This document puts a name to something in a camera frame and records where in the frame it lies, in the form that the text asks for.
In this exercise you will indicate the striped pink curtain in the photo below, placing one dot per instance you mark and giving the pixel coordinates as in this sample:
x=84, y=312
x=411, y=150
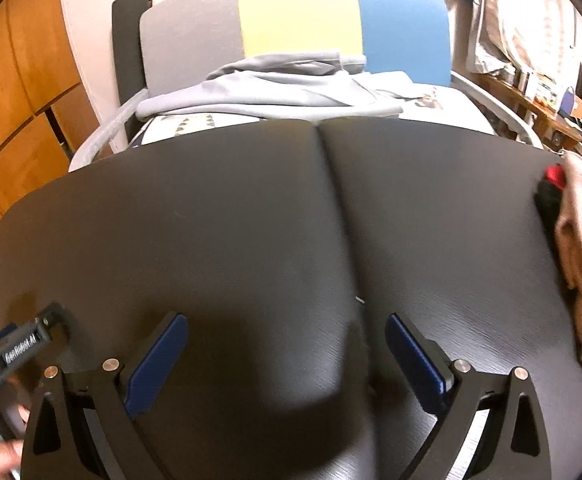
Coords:
x=521, y=10

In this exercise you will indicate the black red garment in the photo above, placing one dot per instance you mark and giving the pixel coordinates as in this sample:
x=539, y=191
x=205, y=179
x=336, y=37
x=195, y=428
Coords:
x=551, y=197

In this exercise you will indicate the cluttered wooden side desk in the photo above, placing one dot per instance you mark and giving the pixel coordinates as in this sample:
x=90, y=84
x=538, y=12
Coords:
x=521, y=96

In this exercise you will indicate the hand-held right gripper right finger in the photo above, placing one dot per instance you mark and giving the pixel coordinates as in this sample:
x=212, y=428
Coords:
x=416, y=360

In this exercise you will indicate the row of small boxes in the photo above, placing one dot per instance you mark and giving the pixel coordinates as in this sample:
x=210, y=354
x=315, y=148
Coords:
x=543, y=91

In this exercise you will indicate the grey yellow blue chair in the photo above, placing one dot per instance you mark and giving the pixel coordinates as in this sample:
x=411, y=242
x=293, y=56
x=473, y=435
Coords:
x=296, y=15

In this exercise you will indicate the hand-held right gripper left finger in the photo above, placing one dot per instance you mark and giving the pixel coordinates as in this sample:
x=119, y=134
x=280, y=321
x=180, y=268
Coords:
x=156, y=365

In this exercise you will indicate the wooden wardrobe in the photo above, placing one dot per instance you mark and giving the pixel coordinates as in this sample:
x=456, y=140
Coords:
x=16, y=85

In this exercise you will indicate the white printed cushion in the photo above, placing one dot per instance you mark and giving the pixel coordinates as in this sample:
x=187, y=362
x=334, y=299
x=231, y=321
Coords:
x=461, y=110

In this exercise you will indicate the grey hoodie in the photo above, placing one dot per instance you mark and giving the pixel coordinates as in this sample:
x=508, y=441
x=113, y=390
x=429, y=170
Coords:
x=271, y=90

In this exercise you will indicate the blue white container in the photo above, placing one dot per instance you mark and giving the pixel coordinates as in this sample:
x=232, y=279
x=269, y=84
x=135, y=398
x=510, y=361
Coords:
x=567, y=101

